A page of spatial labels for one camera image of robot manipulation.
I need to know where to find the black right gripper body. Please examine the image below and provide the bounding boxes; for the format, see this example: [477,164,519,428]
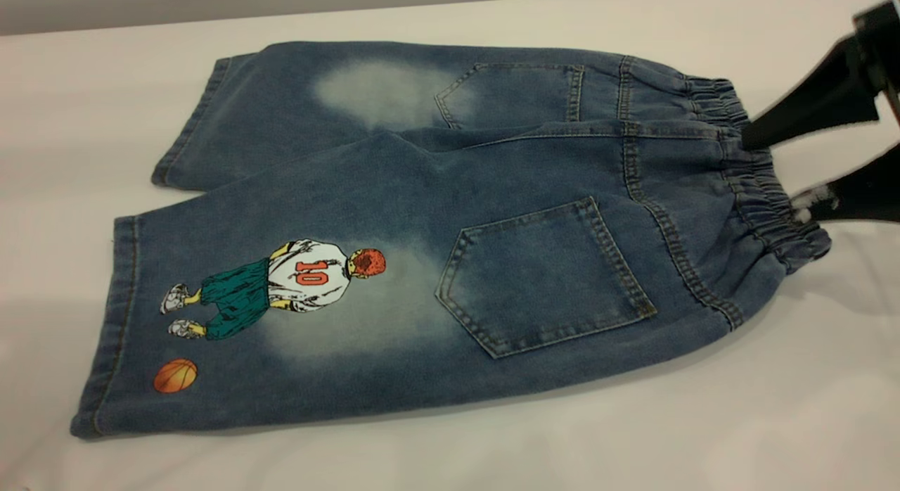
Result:
[853,0,900,122]

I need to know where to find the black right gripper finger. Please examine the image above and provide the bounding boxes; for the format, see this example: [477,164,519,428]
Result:
[791,145,900,223]
[742,37,881,151]

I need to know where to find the blue denim shorts with print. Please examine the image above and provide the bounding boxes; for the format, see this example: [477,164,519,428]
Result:
[70,41,833,439]

